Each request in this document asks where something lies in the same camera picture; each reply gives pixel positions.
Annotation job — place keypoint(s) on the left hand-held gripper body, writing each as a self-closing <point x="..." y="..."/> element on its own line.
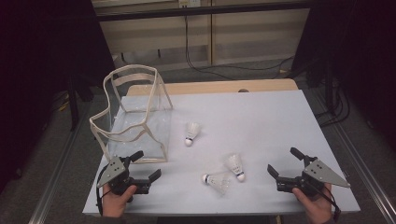
<point x="113" y="171"/>

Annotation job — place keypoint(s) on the white table mat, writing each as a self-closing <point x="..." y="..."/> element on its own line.
<point x="249" y="124"/>

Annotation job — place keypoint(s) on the white shuttlecock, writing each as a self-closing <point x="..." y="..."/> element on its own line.
<point x="192" y="130"/>
<point x="216" y="182"/>
<point x="235" y="166"/>

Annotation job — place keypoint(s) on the person's right hand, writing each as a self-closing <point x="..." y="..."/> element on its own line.
<point x="317" y="208"/>

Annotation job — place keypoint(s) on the transparent bag with beige trim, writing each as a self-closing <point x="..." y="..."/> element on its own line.
<point x="140" y="146"/>

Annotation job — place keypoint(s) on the black curtain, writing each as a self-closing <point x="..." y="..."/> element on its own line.
<point x="367" y="46"/>
<point x="31" y="46"/>

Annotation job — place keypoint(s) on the person's left hand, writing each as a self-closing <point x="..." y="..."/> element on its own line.
<point x="113" y="203"/>

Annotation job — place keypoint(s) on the white wall socket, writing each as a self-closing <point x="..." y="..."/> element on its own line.
<point x="190" y="3"/>

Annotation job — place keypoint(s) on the black horizontal bar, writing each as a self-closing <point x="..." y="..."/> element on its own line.
<point x="202" y="11"/>

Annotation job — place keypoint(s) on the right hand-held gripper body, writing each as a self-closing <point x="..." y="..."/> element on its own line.
<point x="320" y="172"/>

